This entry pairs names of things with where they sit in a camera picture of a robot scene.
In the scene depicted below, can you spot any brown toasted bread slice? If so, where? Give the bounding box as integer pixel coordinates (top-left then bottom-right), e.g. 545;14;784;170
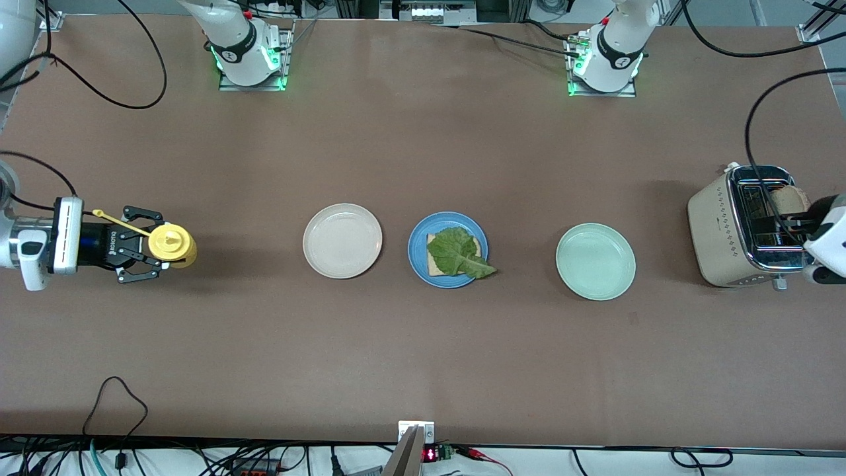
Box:
769;186;812;216

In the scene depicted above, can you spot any yellow mustard squeeze bottle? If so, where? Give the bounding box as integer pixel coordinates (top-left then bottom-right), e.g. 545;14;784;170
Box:
93;209;198;269

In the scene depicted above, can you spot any white bread slice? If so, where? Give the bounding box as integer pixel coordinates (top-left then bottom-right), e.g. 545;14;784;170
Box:
426;233;482;276

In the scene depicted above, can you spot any green lettuce leaf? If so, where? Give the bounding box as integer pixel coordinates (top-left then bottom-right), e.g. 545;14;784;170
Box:
427;227;498;279

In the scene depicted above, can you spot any beige round plate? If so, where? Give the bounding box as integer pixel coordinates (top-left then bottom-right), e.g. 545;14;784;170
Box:
303;203;383;280

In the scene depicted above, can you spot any pale green round plate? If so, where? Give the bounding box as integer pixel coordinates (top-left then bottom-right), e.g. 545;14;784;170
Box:
555;223;636;301

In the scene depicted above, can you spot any blue round plate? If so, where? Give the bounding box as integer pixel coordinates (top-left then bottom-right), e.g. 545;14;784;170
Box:
408;212;489;290

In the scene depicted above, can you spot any beige chrome toaster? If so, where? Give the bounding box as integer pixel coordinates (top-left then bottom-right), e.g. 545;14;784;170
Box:
687;162;818;290

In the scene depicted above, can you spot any grey control box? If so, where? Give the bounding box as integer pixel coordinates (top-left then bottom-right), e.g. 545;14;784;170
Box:
380;0;477;24

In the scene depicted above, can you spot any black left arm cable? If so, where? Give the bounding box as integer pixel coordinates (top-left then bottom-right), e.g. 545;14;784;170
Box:
681;0;846;245

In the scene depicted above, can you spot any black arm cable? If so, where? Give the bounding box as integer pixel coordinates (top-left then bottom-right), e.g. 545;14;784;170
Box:
681;0;846;245
0;0;167;212

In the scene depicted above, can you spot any black looped table cable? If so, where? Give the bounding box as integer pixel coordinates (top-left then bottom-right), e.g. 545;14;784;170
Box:
83;376;149;457

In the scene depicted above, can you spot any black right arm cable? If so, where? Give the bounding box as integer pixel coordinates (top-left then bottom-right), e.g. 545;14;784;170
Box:
0;0;167;212

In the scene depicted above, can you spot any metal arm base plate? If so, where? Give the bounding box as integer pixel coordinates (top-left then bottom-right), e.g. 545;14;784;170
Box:
218;17;295;92
568;33;638;99

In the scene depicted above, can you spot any black floor cable loop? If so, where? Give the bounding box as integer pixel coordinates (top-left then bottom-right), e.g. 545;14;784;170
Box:
671;448;734;468

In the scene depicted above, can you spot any grey aluminium post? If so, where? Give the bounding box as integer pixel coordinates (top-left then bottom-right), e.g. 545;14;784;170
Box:
383;426;424;476

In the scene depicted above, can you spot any metal table edge bracket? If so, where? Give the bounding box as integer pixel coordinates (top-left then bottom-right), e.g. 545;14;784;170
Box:
398;420;436;445

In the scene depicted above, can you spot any black base power cable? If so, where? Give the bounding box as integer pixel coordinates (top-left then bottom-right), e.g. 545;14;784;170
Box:
430;23;586;59

